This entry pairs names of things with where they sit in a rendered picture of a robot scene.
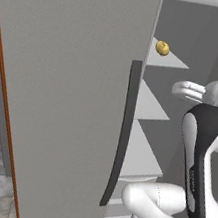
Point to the yellow lemon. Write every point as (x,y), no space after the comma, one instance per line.
(162,47)

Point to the grey fridge interior with shelves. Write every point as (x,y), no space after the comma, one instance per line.
(163,100)

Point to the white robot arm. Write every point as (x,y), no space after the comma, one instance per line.
(217,140)

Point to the grey fridge door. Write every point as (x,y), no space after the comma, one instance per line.
(65,100)

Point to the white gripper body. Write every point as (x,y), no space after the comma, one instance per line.
(188,90)

